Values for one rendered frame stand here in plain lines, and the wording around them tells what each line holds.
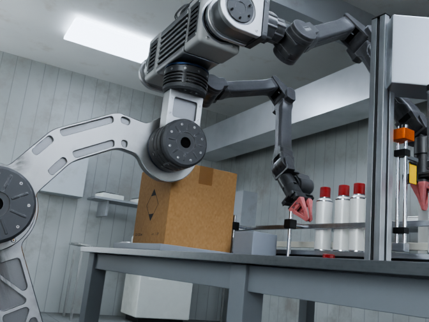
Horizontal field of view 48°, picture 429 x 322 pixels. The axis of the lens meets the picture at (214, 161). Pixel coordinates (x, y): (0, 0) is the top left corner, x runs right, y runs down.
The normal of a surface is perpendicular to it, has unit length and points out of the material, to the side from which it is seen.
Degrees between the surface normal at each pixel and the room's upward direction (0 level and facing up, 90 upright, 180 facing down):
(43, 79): 90
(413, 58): 90
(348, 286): 90
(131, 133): 90
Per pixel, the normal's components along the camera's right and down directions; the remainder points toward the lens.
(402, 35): -0.01, -0.22
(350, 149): -0.86, -0.20
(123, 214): 0.50, -0.14
